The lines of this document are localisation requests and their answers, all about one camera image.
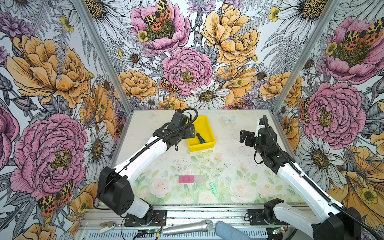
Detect yellow plastic bin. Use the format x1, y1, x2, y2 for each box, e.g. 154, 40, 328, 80
187, 116, 216, 152

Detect green black screwdriver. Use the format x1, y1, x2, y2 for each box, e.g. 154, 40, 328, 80
196, 133, 206, 144

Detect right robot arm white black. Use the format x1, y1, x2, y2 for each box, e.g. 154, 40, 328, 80
240, 116, 362, 240

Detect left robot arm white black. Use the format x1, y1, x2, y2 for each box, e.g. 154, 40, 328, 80
97, 108, 199, 219

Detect pink ridged block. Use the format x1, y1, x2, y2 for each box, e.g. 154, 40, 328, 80
179, 175, 195, 184

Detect small green comb piece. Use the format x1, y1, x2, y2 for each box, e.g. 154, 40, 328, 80
210, 183, 217, 195

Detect right green circuit board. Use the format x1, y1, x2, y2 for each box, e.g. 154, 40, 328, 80
272, 227, 286, 235

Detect blue grey foam windscreen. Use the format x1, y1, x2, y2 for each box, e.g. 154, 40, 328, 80
215, 221, 251, 240

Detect silver microphone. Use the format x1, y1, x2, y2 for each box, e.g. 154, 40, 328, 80
163, 220, 214, 236

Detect small green circuit board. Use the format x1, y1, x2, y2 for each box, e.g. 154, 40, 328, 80
135, 229, 162, 240

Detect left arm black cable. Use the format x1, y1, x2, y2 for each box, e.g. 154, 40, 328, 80
94, 107, 199, 208

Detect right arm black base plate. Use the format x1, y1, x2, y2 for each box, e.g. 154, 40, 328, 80
244, 209, 286, 226

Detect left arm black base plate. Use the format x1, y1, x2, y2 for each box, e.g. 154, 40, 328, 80
124, 210, 168, 227

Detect white clip on rail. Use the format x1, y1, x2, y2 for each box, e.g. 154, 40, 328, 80
99, 221, 116, 234

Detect aluminium front rail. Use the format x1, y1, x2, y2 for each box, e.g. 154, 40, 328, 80
78, 203, 329, 236

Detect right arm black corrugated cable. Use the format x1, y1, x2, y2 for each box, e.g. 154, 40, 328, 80
262, 115, 384, 240

